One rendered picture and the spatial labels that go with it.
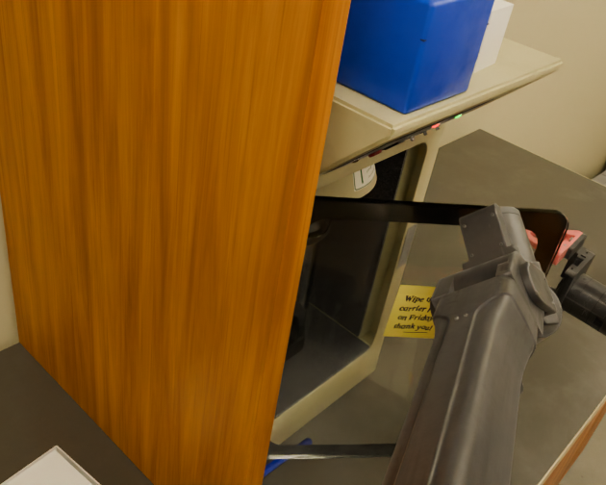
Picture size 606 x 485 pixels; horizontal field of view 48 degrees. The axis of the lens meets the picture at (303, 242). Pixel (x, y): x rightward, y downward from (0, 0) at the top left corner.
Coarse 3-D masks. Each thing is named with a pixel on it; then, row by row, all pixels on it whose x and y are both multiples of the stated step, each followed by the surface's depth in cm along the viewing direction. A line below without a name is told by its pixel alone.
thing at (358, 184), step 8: (368, 168) 82; (352, 176) 80; (360, 176) 80; (368, 176) 82; (376, 176) 86; (328, 184) 78; (336, 184) 79; (344, 184) 79; (352, 184) 80; (360, 184) 81; (368, 184) 82; (320, 192) 78; (328, 192) 78; (336, 192) 79; (344, 192) 79; (352, 192) 80; (360, 192) 81
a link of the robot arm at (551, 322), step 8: (536, 264) 60; (552, 296) 59; (560, 304) 59; (560, 312) 59; (544, 320) 57; (552, 320) 58; (560, 320) 58; (544, 328) 58; (552, 328) 58; (544, 336) 57
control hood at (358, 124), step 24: (504, 48) 73; (528, 48) 75; (480, 72) 66; (504, 72) 67; (528, 72) 68; (552, 72) 73; (336, 96) 55; (360, 96) 56; (456, 96) 59; (480, 96) 61; (336, 120) 56; (360, 120) 54; (384, 120) 53; (408, 120) 54; (432, 120) 57; (336, 144) 57; (360, 144) 55
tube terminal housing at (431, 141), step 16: (400, 144) 80; (416, 144) 82; (432, 144) 86; (368, 160) 76; (416, 160) 91; (432, 160) 88; (320, 176) 70; (336, 176) 72; (416, 176) 92; (400, 192) 92; (416, 192) 89
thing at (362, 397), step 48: (336, 240) 68; (384, 240) 69; (432, 240) 70; (336, 288) 72; (384, 288) 73; (336, 336) 76; (384, 336) 77; (288, 384) 80; (336, 384) 81; (384, 384) 82; (288, 432) 85; (336, 432) 86; (384, 432) 87
